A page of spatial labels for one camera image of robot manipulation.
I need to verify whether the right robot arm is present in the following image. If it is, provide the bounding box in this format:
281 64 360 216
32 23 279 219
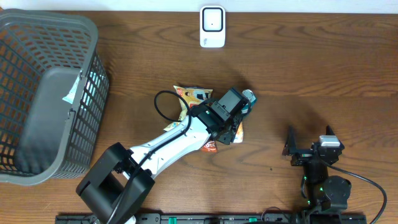
282 126 351 223

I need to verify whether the blue mouthwash bottle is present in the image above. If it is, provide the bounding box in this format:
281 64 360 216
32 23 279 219
242 89 257 115

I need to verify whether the orange chocolate bar wrapper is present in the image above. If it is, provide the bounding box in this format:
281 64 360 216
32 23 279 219
200 141 217 153

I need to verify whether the grey plastic shopping basket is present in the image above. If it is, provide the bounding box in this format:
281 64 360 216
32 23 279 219
1 9 109 185

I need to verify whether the white barcode scanner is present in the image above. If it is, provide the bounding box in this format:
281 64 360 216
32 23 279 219
200 6 226 48

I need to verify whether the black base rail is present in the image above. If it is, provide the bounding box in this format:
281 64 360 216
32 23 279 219
55 212 368 224

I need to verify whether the cream snack bag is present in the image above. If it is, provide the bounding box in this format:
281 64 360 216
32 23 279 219
164 85 244 143

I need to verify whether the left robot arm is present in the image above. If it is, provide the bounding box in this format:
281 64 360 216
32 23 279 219
76 100 251 223

